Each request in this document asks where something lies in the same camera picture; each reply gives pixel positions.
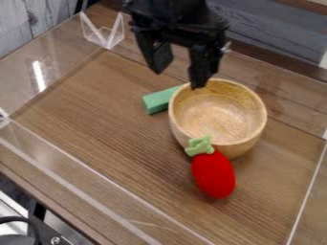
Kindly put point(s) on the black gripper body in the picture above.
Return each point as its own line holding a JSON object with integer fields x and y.
{"x": 185, "y": 22}

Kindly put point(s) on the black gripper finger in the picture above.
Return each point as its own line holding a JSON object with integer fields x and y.
{"x": 204, "y": 63}
{"x": 154, "y": 49}

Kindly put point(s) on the wooden bowl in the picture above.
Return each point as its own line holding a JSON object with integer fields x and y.
{"x": 224, "y": 110}

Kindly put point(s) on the red plush strawberry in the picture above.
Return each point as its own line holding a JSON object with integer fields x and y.
{"x": 212, "y": 170}

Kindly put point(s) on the green block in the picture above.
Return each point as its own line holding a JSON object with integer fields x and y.
{"x": 154, "y": 102}

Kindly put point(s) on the clear acrylic corner bracket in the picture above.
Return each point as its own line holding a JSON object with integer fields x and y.
{"x": 105, "y": 37}

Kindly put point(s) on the black table leg bracket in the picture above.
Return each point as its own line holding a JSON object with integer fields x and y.
{"x": 49, "y": 237}

